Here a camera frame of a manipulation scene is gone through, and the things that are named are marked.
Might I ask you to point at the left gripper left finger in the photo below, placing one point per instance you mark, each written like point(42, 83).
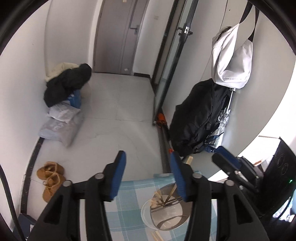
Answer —
point(60, 218)

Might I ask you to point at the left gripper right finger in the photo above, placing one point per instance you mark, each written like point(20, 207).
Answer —
point(236, 219)

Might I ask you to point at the grey utensil holder cup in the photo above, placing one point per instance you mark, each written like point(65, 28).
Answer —
point(167, 218)

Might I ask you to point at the wooden chopstick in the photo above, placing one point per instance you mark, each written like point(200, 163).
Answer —
point(165, 197)
point(189, 160)
point(156, 236)

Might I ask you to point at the dark blue flat box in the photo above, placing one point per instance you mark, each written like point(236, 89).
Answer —
point(27, 223)

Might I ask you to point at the brown suede boots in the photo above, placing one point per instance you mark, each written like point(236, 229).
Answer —
point(52, 175)

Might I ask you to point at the teal checked tablecloth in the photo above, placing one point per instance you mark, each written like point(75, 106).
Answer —
point(124, 213)

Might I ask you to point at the wooden chopstick on table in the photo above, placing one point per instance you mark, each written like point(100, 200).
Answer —
point(156, 236)

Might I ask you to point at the wooden chopstick in holder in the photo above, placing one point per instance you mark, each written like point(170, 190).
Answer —
point(165, 197)

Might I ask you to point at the silver folded umbrella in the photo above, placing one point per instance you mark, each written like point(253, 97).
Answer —
point(214, 140)

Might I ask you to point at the white plastic bags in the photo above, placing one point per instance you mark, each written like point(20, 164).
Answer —
point(63, 124)

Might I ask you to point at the black coat hanging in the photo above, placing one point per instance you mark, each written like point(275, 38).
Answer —
point(197, 117)

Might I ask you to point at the orange broom head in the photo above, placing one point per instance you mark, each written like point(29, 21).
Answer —
point(161, 120)

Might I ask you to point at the black clothes pile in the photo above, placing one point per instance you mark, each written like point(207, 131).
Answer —
point(62, 86)

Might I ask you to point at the white tote bag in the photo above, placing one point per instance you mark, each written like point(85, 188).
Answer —
point(231, 67)

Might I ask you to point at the grey door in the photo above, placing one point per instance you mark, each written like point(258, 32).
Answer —
point(117, 35)

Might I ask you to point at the black sliding door frame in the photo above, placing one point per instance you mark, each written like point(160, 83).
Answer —
point(176, 33)

